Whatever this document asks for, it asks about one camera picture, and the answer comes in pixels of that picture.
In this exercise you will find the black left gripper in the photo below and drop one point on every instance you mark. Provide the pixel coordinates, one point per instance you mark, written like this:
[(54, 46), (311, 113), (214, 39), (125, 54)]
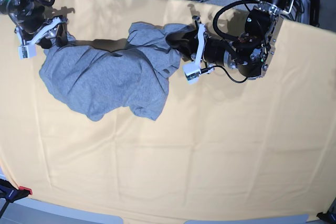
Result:
[(216, 52)]

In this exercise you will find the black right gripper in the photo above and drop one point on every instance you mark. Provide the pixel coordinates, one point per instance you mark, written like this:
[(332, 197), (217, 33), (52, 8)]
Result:
[(32, 21)]

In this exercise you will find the grey t-shirt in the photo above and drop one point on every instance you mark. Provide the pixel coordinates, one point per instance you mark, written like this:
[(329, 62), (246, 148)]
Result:
[(94, 81)]

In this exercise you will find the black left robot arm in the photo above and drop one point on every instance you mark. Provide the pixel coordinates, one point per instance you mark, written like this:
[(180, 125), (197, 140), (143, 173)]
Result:
[(250, 53)]

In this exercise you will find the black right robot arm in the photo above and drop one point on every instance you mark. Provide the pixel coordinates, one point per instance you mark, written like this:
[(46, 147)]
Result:
[(10, 7)]

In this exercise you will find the yellow table cloth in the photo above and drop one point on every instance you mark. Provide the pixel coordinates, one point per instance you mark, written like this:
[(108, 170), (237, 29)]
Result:
[(218, 151)]

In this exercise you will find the black box far right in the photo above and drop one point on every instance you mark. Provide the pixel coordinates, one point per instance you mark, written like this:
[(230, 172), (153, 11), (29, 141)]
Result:
[(314, 13)]

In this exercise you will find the clamp with red tip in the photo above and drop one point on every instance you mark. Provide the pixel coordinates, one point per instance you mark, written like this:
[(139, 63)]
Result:
[(11, 193)]

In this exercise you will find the black clamp bottom right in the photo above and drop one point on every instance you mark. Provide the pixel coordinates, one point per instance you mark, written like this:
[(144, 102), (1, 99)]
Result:
[(329, 216)]

